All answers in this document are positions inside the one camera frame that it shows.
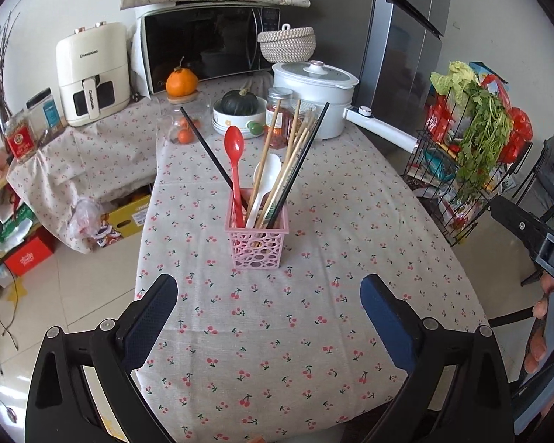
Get red cardboard box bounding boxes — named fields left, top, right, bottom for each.
left=3, top=233, right=57, bottom=278

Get white ceramic bowl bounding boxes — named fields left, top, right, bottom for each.
left=211, top=97, right=267, bottom=137

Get woven lidded basket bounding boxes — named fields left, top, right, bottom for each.
left=257, top=24, right=317, bottom=64

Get orange mandarin with stem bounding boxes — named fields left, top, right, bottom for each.
left=166, top=58, right=199, bottom=99

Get cherry print cabinet cover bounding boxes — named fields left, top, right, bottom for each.
left=7, top=95, right=167, bottom=254

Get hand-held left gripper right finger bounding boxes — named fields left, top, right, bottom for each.
left=359, top=273, right=515, bottom=443

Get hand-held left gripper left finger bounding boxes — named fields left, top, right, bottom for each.
left=25, top=273, right=180, bottom=443

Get bundle of dried twigs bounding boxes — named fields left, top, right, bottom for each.
left=0, top=2, right=24, bottom=121

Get dark green pumpkin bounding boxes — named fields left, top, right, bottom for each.
left=221, top=87, right=259, bottom=115

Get bunch of leafy greens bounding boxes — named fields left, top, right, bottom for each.
left=431, top=62, right=513, bottom=204

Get yellow cardboard box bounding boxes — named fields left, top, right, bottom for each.
left=97, top=192, right=152, bottom=241

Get black chopstick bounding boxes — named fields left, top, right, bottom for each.
left=179, top=106, right=250, bottom=213
left=268, top=102, right=330, bottom=230

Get red plastic spoon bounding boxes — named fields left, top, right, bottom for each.
left=225, top=126, right=246, bottom=231

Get person's right hand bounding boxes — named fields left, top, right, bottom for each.
left=525, top=273, right=554, bottom=374

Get jar of red dried berries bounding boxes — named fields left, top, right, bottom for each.
left=265, top=87, right=295, bottom=148

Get white electric cooking pot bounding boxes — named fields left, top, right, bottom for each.
left=271, top=60, right=418, bottom=153

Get pink plastic basket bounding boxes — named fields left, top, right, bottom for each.
left=225, top=188, right=290, bottom=271

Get cream air fryer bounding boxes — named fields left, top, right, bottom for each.
left=56, top=22, right=131, bottom=127

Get disposable bamboo chopsticks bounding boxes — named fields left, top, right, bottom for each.
left=259, top=104, right=318, bottom=229

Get plain bamboo chopstick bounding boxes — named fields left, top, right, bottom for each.
left=259, top=99, right=302, bottom=229

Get jar with red label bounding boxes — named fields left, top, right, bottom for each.
left=4, top=117, right=34, bottom=163

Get crumpled clear plastic bag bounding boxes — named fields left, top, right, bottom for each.
left=69, top=196, right=106, bottom=241

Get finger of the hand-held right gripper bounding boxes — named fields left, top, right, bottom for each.
left=490, top=195, right=552, bottom=264

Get cherry print tablecloth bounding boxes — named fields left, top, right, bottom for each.
left=134, top=76, right=490, bottom=443

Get thin bamboo chopstick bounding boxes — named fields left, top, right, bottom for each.
left=263, top=111, right=314, bottom=229
left=261, top=110, right=311, bottom=229

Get black wire rack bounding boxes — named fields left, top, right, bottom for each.
left=401, top=87, right=533, bottom=247

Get clear container with black lid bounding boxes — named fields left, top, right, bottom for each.
left=25, top=87, right=66, bottom=132

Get green printed bag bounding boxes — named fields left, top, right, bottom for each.
left=0, top=203, right=40, bottom=245

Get pile of snack packets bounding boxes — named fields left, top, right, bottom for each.
left=425, top=62, right=533, bottom=236

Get grey refrigerator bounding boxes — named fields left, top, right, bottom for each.
left=360, top=0, right=454, bottom=127

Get white plastic spoon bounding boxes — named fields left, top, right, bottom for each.
left=246, top=153, right=283, bottom=230

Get thick light wooden chopstick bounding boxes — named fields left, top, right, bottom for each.
left=252, top=98, right=283, bottom=229

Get black microwave oven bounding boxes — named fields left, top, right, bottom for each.
left=139, top=4, right=282, bottom=97

